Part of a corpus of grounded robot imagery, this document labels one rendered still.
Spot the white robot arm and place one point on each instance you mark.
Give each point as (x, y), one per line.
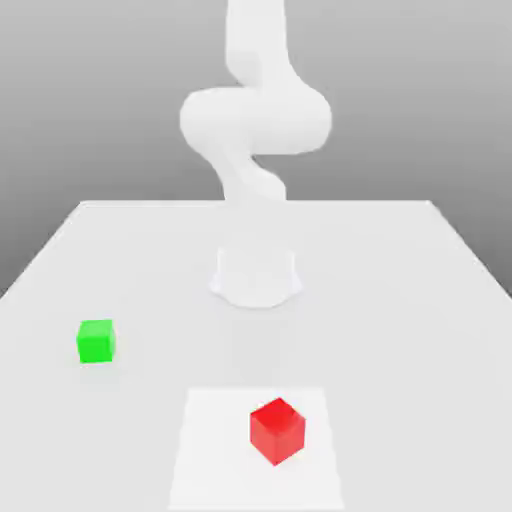
(256, 120)

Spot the small red cube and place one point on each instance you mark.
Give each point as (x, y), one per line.
(277, 432)

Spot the small green cube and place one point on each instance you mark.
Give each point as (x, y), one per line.
(95, 342)

